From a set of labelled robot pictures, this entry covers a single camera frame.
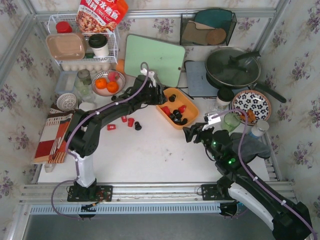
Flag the egg tray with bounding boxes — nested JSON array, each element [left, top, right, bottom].
[[61, 63, 113, 74]]

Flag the red coffee capsule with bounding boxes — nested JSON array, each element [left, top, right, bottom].
[[106, 124, 116, 131], [127, 117, 135, 128], [121, 116, 128, 123], [161, 106, 171, 116], [178, 105, 187, 114]]

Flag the grey induction cooker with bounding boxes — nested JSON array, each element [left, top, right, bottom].
[[184, 60, 218, 98]]

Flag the green cutting board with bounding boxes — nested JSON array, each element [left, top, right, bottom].
[[124, 34, 186, 88]]

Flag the black coffee capsule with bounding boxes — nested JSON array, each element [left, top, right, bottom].
[[173, 109, 182, 119], [134, 121, 142, 131], [169, 113, 176, 120], [180, 118, 188, 125], [172, 118, 182, 125], [168, 94, 177, 103]]

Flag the clear blue rimmed container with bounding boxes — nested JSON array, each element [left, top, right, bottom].
[[55, 71, 77, 95]]

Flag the white wire rack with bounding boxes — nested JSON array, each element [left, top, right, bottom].
[[46, 13, 120, 65]]

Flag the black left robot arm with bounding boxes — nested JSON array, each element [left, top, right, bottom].
[[64, 75, 167, 202]]

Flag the red snack bag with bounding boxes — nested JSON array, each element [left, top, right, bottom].
[[75, 0, 129, 33]]

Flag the blue flower patterned plate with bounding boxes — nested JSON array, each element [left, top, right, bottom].
[[231, 90, 272, 126]]

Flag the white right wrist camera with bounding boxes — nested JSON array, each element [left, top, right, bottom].
[[204, 112, 221, 126]]

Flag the clear glass jar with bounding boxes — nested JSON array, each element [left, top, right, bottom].
[[74, 69, 93, 102]]

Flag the bowl with fruit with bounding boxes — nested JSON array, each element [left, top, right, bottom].
[[91, 70, 126, 97]]

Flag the grey cloth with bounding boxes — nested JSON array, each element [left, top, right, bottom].
[[230, 132, 271, 163]]

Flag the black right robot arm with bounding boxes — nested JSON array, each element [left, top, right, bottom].
[[183, 123, 317, 240]]

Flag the beige plastic container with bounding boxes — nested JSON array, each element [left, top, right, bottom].
[[46, 33, 87, 61]]

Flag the white cup black lid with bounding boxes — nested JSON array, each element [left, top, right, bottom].
[[88, 33, 109, 57]]

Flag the white strainer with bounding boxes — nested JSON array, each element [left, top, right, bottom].
[[56, 93, 77, 112]]

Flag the white blue bottle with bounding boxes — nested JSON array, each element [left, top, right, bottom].
[[248, 119, 270, 139]]

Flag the striped red cloth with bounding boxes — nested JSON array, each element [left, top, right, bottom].
[[33, 104, 75, 164]]

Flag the orange plastic storage basket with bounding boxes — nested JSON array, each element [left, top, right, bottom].
[[156, 87, 199, 130]]

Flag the black mesh organizer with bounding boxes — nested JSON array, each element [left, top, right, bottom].
[[179, 8, 237, 46]]

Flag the red lidded jar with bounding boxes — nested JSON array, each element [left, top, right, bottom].
[[55, 21, 73, 34]]

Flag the small cup black lid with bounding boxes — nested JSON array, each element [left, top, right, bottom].
[[216, 87, 235, 107]]

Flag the green translucent cup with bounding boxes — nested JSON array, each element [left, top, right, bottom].
[[221, 112, 241, 133]]

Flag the black frying pan with lid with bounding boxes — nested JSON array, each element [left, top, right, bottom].
[[204, 47, 287, 103]]

